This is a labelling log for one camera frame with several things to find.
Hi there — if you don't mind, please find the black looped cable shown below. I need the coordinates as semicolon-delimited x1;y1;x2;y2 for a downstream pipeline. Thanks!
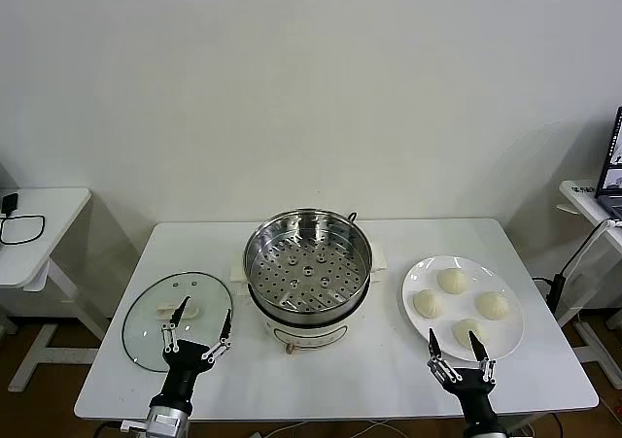
0;213;48;248

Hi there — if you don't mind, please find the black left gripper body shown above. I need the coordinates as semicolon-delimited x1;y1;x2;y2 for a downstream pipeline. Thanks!
149;339;216;413

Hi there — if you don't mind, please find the open laptop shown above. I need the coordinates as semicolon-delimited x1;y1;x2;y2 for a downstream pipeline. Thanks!
595;106;622;221

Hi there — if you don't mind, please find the glass lid with white handle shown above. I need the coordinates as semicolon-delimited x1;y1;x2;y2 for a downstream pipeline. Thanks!
121;271;235;374

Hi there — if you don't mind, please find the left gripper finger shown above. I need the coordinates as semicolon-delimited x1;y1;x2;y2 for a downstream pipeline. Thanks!
161;295;191;354
201;309;234;364

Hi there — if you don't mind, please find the black cable with plug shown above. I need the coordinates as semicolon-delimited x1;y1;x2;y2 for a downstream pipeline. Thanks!
532;272;568;308

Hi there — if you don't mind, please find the perforated steel steamer basket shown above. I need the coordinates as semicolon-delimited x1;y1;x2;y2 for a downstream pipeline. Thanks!
242;208;374;330

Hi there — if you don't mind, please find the white round plate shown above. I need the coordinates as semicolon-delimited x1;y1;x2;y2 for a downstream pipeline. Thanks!
400;254;527;363

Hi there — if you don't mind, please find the white steamed baozi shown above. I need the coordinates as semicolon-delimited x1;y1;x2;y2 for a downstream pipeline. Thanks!
450;317;489;351
473;290;510;321
412;288;446;320
435;267;471;296

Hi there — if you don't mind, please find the white cable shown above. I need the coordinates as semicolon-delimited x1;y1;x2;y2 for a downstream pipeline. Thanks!
558;218;622;279

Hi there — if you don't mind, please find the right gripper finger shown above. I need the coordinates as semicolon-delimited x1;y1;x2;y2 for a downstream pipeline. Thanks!
426;327;462;386
467;329;498;387

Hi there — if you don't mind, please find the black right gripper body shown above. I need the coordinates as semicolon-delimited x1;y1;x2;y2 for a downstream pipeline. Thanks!
438;366;501;428

